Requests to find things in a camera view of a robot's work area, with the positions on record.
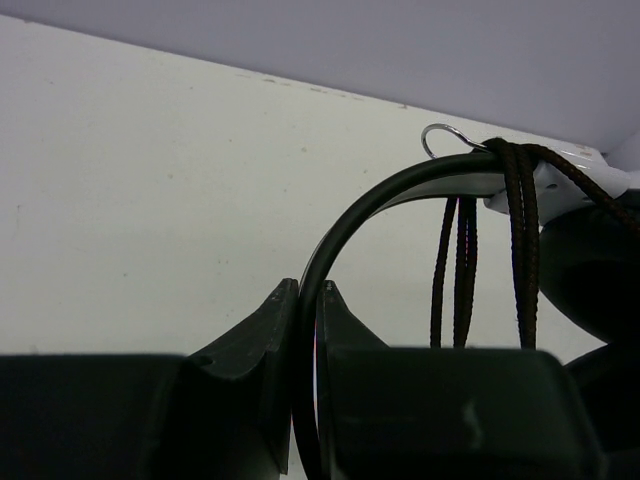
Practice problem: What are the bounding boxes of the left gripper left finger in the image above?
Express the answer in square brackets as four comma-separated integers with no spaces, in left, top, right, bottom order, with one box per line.
[1,279,298,479]

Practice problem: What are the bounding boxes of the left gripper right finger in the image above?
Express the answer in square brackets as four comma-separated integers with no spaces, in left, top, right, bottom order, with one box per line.
[316,281,603,479]

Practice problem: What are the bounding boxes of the white black headphones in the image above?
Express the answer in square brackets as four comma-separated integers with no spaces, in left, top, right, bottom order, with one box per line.
[292,138,639,479]

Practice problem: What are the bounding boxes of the black headphone cable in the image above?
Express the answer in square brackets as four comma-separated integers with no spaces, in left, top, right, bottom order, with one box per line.
[429,138,640,350]

